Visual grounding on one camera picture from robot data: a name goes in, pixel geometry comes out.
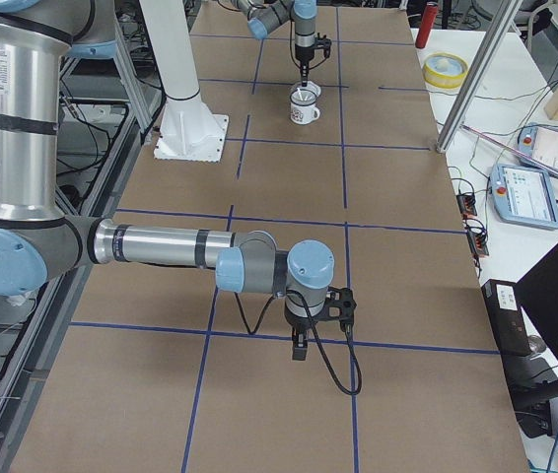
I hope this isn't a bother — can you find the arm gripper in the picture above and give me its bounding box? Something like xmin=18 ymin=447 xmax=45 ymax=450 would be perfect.
xmin=284 ymin=308 xmax=316 ymax=362

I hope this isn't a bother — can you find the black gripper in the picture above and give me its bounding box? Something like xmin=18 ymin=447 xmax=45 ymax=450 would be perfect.
xmin=294 ymin=44 xmax=314 ymax=87

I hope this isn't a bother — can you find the clear glass funnel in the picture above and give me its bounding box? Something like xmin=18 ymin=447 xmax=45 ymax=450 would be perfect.
xmin=289 ymin=81 xmax=321 ymax=106

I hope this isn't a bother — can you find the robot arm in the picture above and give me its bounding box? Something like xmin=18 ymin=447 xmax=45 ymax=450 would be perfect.
xmin=231 ymin=0 xmax=318 ymax=86
xmin=0 ymin=1 xmax=340 ymax=360

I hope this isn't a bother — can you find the white enamel cup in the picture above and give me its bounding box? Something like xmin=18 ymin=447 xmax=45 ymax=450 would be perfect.
xmin=290 ymin=102 xmax=320 ymax=125

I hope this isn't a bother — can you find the red cylinder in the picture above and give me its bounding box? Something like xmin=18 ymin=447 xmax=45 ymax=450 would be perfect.
xmin=415 ymin=1 xmax=439 ymax=49

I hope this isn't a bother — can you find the yellow rimmed container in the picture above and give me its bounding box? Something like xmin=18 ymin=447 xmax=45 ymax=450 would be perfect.
xmin=423 ymin=52 xmax=468 ymax=89

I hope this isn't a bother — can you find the black box device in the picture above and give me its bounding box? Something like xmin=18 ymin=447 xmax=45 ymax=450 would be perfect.
xmin=482 ymin=279 xmax=531 ymax=357

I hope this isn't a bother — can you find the small relay board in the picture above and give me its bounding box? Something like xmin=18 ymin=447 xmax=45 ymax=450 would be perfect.
xmin=456 ymin=178 xmax=477 ymax=217

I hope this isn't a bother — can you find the near teach pendant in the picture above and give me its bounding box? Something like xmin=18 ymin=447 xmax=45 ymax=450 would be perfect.
xmin=490 ymin=164 xmax=558 ymax=230

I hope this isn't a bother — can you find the teach pendant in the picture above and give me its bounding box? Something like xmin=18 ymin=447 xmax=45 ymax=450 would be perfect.
xmin=490 ymin=164 xmax=558 ymax=230
xmin=518 ymin=123 xmax=558 ymax=171

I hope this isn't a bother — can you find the metal reacher grabber stick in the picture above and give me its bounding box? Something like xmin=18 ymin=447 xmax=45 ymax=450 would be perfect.
xmin=459 ymin=123 xmax=558 ymax=193

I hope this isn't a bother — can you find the far teach pendant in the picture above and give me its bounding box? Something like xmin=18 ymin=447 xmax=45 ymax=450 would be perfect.
xmin=518 ymin=123 xmax=558 ymax=171

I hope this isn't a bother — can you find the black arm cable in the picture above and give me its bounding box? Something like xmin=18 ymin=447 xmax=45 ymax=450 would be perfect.
xmin=234 ymin=288 xmax=363 ymax=395

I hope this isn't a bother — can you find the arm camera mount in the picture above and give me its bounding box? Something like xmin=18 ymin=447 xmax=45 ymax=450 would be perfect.
xmin=319 ymin=287 xmax=357 ymax=324

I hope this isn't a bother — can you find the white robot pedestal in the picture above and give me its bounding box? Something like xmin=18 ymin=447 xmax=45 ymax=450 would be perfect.
xmin=140 ymin=0 xmax=229 ymax=163

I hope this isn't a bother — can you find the aluminium frame post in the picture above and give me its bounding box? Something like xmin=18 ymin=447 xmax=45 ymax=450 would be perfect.
xmin=436 ymin=0 xmax=523 ymax=154

